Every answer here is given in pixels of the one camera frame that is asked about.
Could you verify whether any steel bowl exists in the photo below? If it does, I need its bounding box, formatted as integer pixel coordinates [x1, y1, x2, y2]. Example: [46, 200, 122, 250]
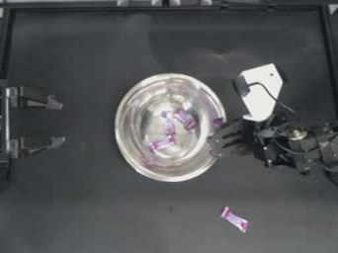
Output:
[114, 72, 229, 183]

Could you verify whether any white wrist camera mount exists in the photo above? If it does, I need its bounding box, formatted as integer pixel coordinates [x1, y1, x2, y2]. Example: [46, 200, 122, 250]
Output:
[232, 62, 285, 124]

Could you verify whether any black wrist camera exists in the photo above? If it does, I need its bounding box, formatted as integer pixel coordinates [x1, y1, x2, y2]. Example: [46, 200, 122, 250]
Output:
[232, 76, 256, 99]

